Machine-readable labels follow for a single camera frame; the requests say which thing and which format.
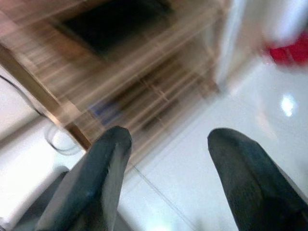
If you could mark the small red garment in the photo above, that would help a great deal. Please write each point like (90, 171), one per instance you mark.
(288, 54)

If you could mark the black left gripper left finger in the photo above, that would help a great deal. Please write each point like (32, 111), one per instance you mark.
(91, 183)

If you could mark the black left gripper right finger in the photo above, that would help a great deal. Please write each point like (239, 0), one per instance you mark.
(252, 183)

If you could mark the brown wooden cabinet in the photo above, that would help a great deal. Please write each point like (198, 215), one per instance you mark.
(144, 72)

